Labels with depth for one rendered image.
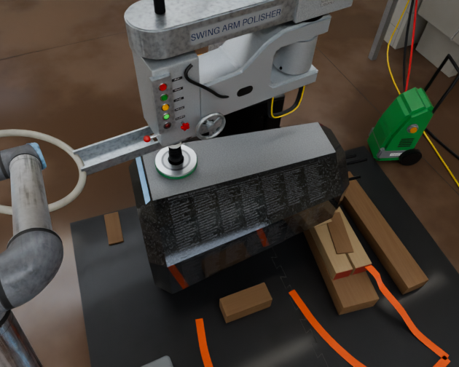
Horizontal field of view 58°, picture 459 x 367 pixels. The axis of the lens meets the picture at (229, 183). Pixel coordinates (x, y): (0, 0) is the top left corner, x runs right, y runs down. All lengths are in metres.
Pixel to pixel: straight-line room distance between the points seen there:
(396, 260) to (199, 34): 2.00
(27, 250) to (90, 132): 2.80
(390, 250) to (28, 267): 2.44
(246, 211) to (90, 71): 2.58
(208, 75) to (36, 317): 1.85
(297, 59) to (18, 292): 1.54
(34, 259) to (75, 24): 4.23
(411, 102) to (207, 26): 2.07
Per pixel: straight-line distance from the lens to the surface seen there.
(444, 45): 4.72
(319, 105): 3.94
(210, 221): 2.14
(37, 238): 0.98
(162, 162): 2.15
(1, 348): 1.05
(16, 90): 4.32
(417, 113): 3.31
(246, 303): 2.60
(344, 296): 2.72
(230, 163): 2.21
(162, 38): 1.55
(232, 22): 1.66
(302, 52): 2.02
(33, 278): 0.95
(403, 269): 2.95
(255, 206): 2.20
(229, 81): 1.83
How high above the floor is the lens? 2.55
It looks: 53 degrees down
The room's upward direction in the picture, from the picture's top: 3 degrees clockwise
